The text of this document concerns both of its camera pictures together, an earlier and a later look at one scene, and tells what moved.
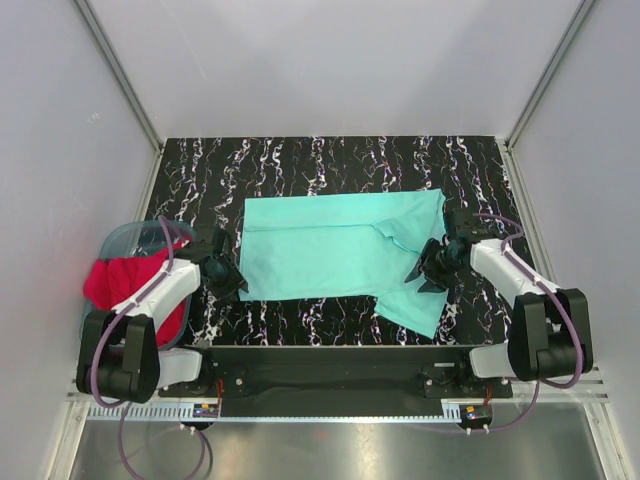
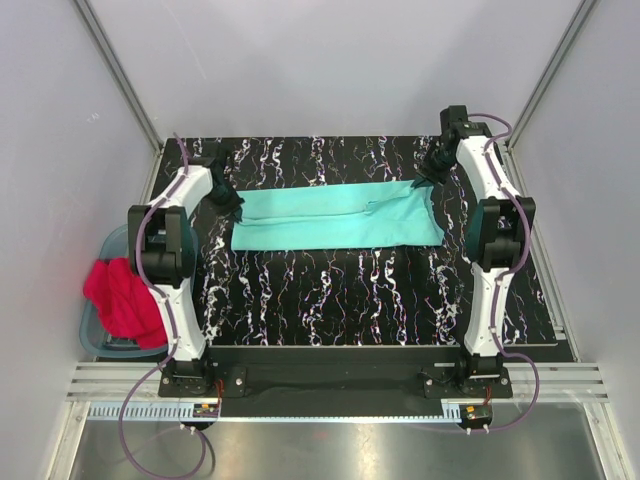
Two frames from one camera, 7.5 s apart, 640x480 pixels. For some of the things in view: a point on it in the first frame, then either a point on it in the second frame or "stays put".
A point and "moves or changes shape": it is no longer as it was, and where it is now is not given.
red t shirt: (109, 282) stays put
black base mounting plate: (337, 373) stays put
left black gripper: (235, 281) -> (234, 203)
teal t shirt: (355, 247) moves or changes shape
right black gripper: (435, 281) -> (424, 169)
